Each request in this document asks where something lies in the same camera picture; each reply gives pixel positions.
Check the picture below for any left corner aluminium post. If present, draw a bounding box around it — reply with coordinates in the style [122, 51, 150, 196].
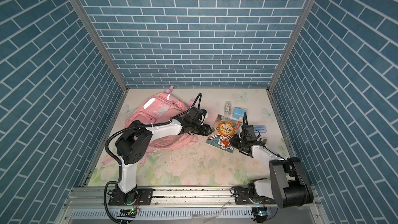
[54, 0, 128, 91]

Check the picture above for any left small circuit board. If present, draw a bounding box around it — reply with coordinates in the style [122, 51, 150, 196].
[117, 208, 140, 219]

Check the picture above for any pink student backpack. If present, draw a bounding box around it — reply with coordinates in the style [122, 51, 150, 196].
[101, 85, 201, 167]

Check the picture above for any clear plastic eraser case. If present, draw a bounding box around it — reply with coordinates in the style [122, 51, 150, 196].
[224, 101, 232, 116]

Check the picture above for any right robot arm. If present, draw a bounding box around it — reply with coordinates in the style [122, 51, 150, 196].
[230, 134, 314, 208]

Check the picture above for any aluminium front rail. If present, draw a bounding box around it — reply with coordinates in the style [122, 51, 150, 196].
[55, 186, 328, 224]

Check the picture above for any small circuit board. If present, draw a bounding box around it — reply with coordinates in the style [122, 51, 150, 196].
[117, 208, 140, 219]
[251, 207, 269, 224]

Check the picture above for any left black corrugated cable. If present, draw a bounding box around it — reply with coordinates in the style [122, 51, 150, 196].
[103, 92, 203, 224]

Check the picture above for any right corner aluminium post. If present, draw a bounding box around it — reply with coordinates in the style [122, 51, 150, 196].
[268, 0, 329, 91]

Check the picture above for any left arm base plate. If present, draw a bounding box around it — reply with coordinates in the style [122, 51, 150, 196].
[107, 188, 153, 206]

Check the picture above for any right small circuit board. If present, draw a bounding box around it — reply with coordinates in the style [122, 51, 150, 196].
[251, 207, 269, 224]

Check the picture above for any blue geometry set case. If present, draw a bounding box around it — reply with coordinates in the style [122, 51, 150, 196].
[253, 125, 267, 133]

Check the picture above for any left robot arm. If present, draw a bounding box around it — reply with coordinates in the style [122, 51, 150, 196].
[113, 117, 212, 194]

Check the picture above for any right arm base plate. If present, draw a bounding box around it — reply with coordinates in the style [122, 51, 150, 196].
[230, 186, 275, 205]

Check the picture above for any colourful illustrated book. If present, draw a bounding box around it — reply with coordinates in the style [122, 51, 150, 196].
[206, 115, 242, 153]

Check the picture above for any white pink calculator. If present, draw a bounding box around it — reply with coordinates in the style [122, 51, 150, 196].
[259, 136, 267, 144]

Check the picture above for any corner aluminium post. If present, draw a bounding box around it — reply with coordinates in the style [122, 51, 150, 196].
[54, 0, 128, 91]
[268, 0, 329, 91]

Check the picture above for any blue pencil sharpener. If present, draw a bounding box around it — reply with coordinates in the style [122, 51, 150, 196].
[233, 107, 247, 119]

